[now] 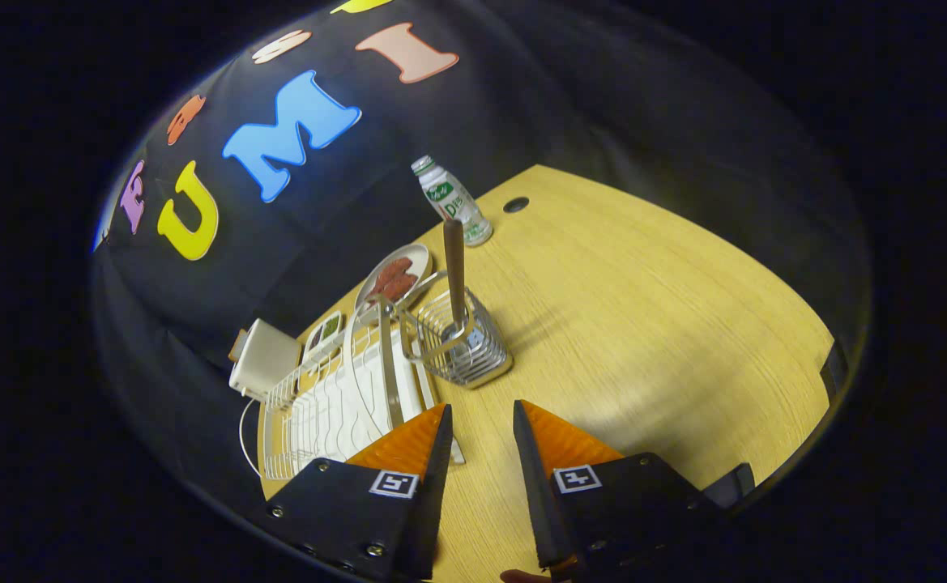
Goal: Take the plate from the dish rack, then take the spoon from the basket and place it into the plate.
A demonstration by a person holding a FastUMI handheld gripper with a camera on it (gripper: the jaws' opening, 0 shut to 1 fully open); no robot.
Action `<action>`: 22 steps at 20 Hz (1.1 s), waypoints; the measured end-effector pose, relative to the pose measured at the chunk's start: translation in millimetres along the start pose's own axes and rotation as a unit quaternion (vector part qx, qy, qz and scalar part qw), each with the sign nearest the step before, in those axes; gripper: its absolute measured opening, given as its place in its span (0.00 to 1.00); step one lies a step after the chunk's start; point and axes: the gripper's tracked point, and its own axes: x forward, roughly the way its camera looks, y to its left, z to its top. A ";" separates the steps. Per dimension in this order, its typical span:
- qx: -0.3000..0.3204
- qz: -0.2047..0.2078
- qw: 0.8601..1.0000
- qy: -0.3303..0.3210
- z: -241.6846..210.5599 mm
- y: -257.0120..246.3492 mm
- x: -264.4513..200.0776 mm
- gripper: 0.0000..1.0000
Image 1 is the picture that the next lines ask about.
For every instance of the white toaster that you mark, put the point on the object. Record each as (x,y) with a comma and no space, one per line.
(266,360)

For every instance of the grey plate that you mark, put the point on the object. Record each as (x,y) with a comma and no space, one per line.
(418,259)

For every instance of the red meat steak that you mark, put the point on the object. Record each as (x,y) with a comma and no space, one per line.
(398,269)
(390,290)

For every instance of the white drip tray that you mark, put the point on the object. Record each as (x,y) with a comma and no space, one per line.
(335,421)

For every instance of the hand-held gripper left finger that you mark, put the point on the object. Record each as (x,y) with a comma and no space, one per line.
(432,502)

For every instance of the black block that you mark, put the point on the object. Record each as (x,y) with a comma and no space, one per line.
(833,368)
(731,484)

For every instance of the white divided bean tray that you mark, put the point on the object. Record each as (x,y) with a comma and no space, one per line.
(323,336)

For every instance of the bread slice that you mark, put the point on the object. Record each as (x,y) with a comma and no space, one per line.
(238,346)

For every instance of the white bottle with green label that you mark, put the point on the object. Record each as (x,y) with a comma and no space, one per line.
(457,206)

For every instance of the black backdrop cloth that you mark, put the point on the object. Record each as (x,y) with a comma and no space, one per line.
(279,243)

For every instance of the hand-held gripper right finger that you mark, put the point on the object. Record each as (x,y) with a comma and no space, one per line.
(534,502)

